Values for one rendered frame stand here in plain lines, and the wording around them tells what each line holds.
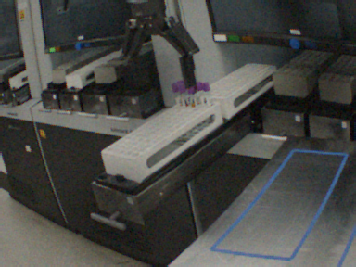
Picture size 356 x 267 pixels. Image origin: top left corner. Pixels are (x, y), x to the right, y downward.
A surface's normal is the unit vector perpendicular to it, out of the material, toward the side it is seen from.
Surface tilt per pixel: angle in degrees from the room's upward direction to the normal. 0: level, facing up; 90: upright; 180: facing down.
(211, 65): 90
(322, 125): 90
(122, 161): 90
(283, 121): 90
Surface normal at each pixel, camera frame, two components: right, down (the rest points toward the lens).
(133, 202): -0.61, 0.40
